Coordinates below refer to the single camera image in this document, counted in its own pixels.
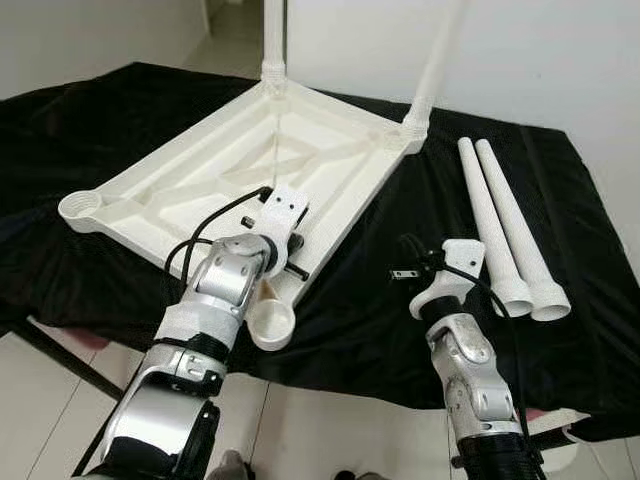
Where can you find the white plastic table top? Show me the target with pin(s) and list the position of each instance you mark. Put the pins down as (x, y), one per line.
(330, 170)

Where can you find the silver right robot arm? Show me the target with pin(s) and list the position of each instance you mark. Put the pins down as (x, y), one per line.
(465, 360)

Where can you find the red plastic stool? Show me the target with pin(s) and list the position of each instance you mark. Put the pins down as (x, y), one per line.
(85, 340)

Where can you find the grey robot left foot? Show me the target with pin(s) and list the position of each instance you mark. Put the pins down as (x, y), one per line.
(232, 467)

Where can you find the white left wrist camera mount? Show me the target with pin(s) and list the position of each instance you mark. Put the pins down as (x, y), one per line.
(285, 210)

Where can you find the pink plastic object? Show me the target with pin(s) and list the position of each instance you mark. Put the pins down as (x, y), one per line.
(535, 412)

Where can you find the white plastic table leg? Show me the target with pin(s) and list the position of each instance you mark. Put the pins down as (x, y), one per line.
(520, 230)
(273, 40)
(485, 220)
(435, 60)

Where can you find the black tablecloth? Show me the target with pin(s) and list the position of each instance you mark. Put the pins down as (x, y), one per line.
(350, 340)

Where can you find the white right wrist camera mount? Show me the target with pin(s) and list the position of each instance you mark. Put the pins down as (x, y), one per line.
(462, 262)

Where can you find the white round plastic object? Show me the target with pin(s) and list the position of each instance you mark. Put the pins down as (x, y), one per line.
(555, 445)

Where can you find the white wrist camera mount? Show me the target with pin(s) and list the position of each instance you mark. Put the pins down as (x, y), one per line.
(285, 210)
(462, 262)

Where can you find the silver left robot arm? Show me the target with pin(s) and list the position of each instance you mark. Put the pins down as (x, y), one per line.
(225, 280)

